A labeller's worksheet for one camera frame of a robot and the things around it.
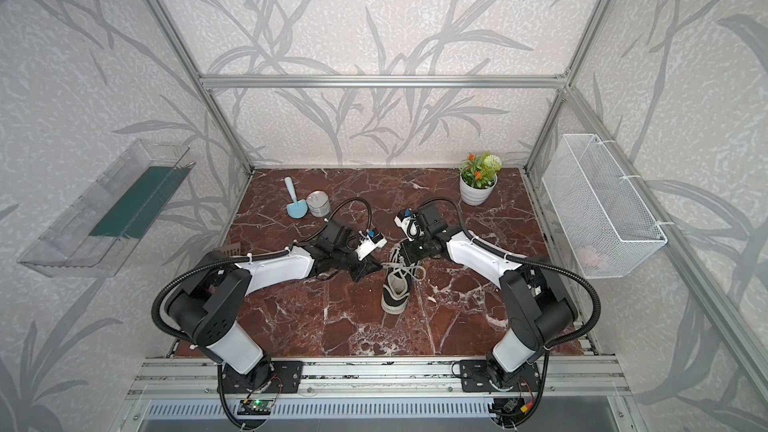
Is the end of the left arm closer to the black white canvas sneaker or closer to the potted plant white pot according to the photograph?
the black white canvas sneaker

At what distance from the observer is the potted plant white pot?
101 cm

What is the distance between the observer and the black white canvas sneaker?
824mm
